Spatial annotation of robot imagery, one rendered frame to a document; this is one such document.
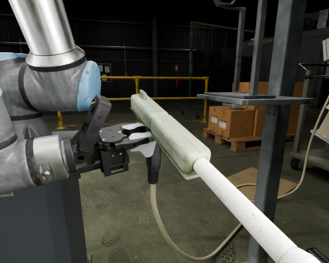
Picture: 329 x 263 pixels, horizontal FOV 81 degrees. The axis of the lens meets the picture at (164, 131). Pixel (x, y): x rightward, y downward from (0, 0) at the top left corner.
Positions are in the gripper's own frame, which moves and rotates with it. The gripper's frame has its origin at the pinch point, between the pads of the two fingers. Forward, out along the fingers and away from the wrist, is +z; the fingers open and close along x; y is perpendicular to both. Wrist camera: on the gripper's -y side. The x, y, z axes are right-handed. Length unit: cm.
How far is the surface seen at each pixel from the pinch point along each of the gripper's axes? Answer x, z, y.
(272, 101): 6.5, 29.0, -4.8
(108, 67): -1031, 172, 148
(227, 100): -2.9, 23.0, -3.0
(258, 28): -3.5, 30.2, -21.2
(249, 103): 5.1, 22.6, -4.7
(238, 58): -19.5, 41.3, -11.7
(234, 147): -112, 156, 110
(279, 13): -13, 50, -26
